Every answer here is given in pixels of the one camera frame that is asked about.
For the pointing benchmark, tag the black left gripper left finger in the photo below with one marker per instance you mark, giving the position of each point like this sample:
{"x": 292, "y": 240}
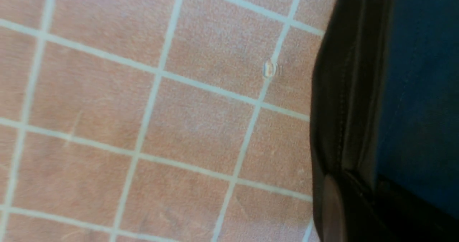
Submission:
{"x": 334, "y": 221}

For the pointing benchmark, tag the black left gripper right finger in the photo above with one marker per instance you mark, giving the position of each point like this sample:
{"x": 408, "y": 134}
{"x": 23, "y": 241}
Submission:
{"x": 410, "y": 218}

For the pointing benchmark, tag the dark gray long-sleeve top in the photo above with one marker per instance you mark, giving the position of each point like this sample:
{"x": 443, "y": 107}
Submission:
{"x": 385, "y": 102}

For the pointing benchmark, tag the pink grid-pattern table mat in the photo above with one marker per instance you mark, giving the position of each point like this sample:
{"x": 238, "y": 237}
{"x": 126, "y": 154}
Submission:
{"x": 158, "y": 120}

